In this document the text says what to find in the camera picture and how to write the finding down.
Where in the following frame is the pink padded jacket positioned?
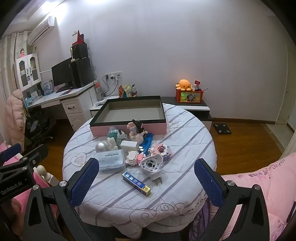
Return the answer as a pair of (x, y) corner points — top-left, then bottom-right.
(5, 89), (26, 146)

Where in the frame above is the blue plastic comb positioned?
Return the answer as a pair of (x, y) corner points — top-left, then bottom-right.
(138, 132), (154, 155)

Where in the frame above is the blue white box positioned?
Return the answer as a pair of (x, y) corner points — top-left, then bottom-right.
(42, 80), (54, 95)

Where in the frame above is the red paper bag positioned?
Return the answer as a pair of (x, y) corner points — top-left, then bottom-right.
(72, 30), (85, 47)

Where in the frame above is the red toy box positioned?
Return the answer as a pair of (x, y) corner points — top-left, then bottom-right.
(176, 89), (204, 104)

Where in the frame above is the glass bottle black cap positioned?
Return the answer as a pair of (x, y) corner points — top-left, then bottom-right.
(116, 130), (127, 143)

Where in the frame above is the white desk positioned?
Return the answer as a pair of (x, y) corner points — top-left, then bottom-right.
(23, 80), (100, 132)

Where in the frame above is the black monitor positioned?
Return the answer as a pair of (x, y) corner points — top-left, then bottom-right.
(51, 57), (75, 90)

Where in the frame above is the white charger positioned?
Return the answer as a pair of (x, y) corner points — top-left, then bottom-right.
(120, 140), (144, 151)

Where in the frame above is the black power cable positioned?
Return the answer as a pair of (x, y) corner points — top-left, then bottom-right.
(102, 75), (118, 96)

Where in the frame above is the white figurine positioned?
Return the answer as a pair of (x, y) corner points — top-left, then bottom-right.
(95, 137), (119, 154)

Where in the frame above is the teal jar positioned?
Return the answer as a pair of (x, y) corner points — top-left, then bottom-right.
(108, 127), (121, 140)

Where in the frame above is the beige curtain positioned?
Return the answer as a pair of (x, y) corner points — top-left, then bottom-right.
(0, 31), (19, 144)

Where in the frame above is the black computer tower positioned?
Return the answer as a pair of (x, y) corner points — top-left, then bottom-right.
(70, 57), (94, 88)

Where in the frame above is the orange octopus plush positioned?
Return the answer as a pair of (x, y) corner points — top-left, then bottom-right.
(175, 79), (193, 91)

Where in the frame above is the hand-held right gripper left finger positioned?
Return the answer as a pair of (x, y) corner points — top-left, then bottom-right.
(23, 158), (100, 241)

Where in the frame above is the pink storage box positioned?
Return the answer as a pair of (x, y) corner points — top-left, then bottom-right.
(90, 95), (167, 138)

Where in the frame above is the pink bedding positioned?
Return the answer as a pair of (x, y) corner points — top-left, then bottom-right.
(0, 142), (59, 223)

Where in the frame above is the clear plastic box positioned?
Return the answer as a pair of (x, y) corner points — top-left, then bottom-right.
(97, 151), (127, 174)

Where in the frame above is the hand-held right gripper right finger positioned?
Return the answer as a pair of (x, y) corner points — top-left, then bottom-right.
(194, 159), (270, 241)

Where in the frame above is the long blue box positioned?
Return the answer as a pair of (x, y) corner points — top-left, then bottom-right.
(122, 171), (152, 197)

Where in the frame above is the pink blanket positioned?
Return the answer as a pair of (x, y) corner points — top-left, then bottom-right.
(190, 152), (296, 241)

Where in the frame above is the black bathroom scale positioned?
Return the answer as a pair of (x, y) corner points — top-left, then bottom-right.
(213, 123), (232, 135)

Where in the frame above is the white heart-shaped plug device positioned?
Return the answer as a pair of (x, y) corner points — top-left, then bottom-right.
(140, 154), (164, 186)

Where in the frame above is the doll figurine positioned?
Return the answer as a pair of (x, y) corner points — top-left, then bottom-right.
(126, 119), (148, 142)

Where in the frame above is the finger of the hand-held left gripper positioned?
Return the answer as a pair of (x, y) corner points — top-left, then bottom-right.
(20, 144), (49, 170)
(0, 143), (22, 163)

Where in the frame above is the black office chair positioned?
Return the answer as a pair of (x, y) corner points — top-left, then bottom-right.
(24, 108), (56, 147)

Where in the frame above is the pink block donut toy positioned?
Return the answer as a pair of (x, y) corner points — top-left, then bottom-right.
(149, 143), (171, 161)

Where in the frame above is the cream bed post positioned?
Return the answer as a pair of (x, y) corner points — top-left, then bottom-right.
(37, 164), (57, 187)

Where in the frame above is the white glass-door cabinet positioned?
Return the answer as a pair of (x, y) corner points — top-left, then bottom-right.
(13, 53), (42, 91)

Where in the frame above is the white door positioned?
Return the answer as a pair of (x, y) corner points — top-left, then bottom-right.
(275, 44), (295, 126)

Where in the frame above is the black speaker box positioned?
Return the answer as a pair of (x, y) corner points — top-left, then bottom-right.
(70, 43), (89, 61)

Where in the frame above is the white air conditioner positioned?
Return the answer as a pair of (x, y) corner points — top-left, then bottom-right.
(27, 18), (56, 45)

